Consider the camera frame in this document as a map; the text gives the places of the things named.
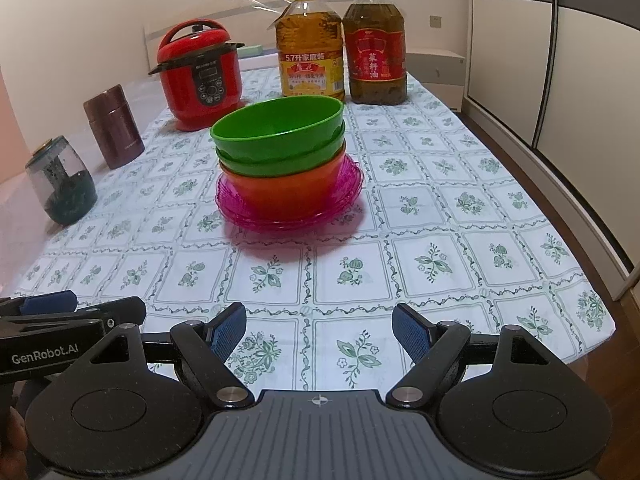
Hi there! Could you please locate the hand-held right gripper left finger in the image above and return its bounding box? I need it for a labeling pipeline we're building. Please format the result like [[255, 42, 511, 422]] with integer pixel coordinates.
[[62, 302, 256, 409]]

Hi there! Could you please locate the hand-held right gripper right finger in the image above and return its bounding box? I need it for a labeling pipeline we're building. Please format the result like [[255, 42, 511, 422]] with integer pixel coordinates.
[[385, 302, 577, 409]]

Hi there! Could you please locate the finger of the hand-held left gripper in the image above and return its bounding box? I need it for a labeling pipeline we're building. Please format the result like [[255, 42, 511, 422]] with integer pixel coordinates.
[[50, 296, 148, 331], [0, 290, 79, 317]]

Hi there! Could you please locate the pink transparent plastic plate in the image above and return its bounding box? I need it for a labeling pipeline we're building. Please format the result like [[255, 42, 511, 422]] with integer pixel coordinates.
[[220, 180, 363, 232], [216, 160, 366, 226], [215, 152, 365, 218]]

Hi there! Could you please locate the orange plastic bowl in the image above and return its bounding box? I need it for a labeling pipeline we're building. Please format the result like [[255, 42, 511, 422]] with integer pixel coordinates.
[[219, 142, 347, 214]]

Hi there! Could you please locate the green plastic bowl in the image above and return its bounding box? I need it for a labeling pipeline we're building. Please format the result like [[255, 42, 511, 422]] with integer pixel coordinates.
[[216, 125, 347, 177], [209, 96, 346, 163]]

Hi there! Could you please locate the person's left hand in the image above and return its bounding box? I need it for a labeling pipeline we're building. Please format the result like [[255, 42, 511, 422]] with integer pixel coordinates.
[[0, 406, 29, 467]]

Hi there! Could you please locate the glass jar with tea leaves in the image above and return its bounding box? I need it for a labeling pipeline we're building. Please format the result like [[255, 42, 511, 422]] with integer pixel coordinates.
[[25, 135, 97, 225]]

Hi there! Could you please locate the white green floral tablecloth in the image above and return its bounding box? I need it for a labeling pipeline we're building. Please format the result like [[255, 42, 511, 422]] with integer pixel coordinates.
[[0, 67, 616, 391]]

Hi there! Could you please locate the brown metal thermos jar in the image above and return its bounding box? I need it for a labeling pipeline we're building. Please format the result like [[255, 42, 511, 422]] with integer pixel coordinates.
[[83, 84, 146, 170]]

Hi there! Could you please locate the red electric rice cooker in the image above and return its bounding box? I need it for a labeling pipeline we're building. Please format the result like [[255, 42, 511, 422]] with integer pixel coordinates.
[[148, 19, 246, 132]]

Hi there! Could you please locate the white nightstand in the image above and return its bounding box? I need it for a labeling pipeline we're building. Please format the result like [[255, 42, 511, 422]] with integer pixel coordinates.
[[405, 50, 468, 113]]

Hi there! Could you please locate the red label dark oil bottle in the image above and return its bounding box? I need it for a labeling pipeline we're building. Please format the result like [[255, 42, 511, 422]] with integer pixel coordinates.
[[342, 0, 408, 106]]

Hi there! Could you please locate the white grey sliding wardrobe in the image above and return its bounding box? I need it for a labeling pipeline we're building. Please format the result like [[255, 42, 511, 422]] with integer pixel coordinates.
[[465, 0, 640, 306]]

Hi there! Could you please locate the yellow label cooking oil bottle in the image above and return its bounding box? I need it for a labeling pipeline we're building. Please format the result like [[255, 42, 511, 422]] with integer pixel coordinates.
[[275, 0, 347, 100]]

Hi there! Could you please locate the clear plastic bag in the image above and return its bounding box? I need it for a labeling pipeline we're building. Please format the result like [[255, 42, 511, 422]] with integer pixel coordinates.
[[232, 0, 301, 28]]

